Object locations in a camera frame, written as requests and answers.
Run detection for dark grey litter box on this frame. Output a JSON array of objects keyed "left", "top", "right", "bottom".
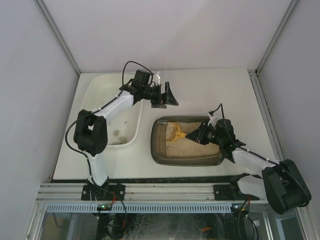
[{"left": 150, "top": 115, "right": 223, "bottom": 167}]

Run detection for yellow litter scoop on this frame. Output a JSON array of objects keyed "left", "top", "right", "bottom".
[{"left": 166, "top": 122, "right": 187, "bottom": 142}]

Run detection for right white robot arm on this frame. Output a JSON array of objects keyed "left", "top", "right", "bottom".
[{"left": 185, "top": 119, "right": 312, "bottom": 214}]

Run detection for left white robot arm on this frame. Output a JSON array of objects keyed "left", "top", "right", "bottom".
[{"left": 73, "top": 69, "right": 179, "bottom": 187}]

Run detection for white plastic tub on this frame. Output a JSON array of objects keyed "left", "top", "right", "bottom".
[{"left": 80, "top": 73, "right": 143, "bottom": 148}]

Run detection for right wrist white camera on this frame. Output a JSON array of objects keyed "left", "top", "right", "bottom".
[{"left": 208, "top": 112, "right": 222, "bottom": 127}]

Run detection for wrist white camera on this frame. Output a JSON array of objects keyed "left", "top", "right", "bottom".
[
  {"left": 208, "top": 112, "right": 222, "bottom": 127},
  {"left": 154, "top": 70, "right": 165, "bottom": 86}
]

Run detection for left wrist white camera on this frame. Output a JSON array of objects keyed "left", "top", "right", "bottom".
[{"left": 154, "top": 70, "right": 165, "bottom": 86}]

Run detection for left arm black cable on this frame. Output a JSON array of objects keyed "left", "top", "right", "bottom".
[{"left": 64, "top": 60, "right": 155, "bottom": 176}]

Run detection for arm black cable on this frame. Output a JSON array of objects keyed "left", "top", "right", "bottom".
[
  {"left": 209, "top": 103, "right": 312, "bottom": 207},
  {"left": 64, "top": 60, "right": 155, "bottom": 176}
]

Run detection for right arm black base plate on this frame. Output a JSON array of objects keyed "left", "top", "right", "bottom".
[{"left": 213, "top": 173, "right": 251, "bottom": 201}]

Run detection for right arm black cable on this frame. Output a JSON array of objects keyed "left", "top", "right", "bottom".
[{"left": 209, "top": 103, "right": 312, "bottom": 207}]

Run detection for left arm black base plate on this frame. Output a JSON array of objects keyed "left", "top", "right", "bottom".
[{"left": 81, "top": 179, "right": 126, "bottom": 201}]

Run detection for aluminium frame post left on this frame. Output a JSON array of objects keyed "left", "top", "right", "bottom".
[{"left": 33, "top": 0, "right": 81, "bottom": 77}]

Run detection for aluminium frame post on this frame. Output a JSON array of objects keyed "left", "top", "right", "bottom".
[
  {"left": 33, "top": 0, "right": 81, "bottom": 77},
  {"left": 255, "top": 0, "right": 300, "bottom": 75}
]

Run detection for aluminium mounting rail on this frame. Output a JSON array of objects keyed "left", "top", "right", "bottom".
[{"left": 37, "top": 182, "right": 309, "bottom": 204}]

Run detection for aluminium frame post right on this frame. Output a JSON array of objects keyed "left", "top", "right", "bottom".
[{"left": 255, "top": 0, "right": 300, "bottom": 75}]

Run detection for grey slotted cable duct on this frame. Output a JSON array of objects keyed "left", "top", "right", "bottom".
[{"left": 46, "top": 202, "right": 233, "bottom": 214}]

